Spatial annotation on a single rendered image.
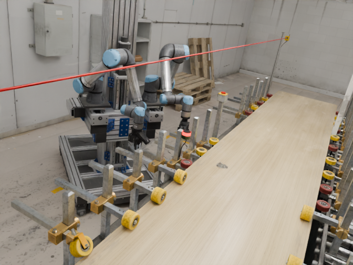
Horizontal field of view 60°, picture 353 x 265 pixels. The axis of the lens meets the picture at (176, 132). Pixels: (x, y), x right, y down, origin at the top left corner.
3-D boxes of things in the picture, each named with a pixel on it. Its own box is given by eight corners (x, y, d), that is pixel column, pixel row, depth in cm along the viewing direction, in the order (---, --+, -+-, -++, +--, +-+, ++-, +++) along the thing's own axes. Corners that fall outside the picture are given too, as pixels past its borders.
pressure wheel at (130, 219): (132, 213, 151) (123, 227, 147) (128, 206, 145) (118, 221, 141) (142, 218, 148) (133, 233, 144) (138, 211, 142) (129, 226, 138)
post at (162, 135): (151, 195, 205) (159, 130, 186) (154, 192, 208) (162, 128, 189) (155, 197, 204) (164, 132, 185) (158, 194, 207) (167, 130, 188)
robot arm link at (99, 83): (105, 90, 256) (106, 74, 251) (94, 93, 245) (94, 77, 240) (95, 87, 261) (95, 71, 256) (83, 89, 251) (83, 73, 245)
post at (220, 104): (209, 145, 288) (218, 100, 270) (211, 144, 292) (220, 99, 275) (213, 147, 287) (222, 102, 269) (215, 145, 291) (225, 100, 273)
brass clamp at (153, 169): (146, 170, 191) (147, 163, 189) (158, 162, 202) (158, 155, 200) (155, 173, 189) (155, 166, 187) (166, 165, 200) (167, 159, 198)
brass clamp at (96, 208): (89, 210, 150) (89, 201, 148) (107, 197, 161) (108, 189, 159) (99, 215, 147) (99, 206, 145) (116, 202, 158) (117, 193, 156)
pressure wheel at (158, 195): (154, 185, 163) (159, 186, 170) (148, 200, 162) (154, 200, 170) (163, 190, 161) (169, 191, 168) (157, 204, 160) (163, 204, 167)
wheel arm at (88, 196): (54, 184, 163) (53, 178, 162) (59, 181, 166) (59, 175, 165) (128, 224, 143) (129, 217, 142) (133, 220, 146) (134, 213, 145)
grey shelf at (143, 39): (88, 114, 500) (90, 13, 438) (125, 103, 571) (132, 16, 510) (107, 122, 480) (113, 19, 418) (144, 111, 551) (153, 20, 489)
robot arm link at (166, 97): (159, 39, 232) (163, 102, 225) (173, 40, 236) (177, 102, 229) (155, 46, 243) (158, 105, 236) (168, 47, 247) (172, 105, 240)
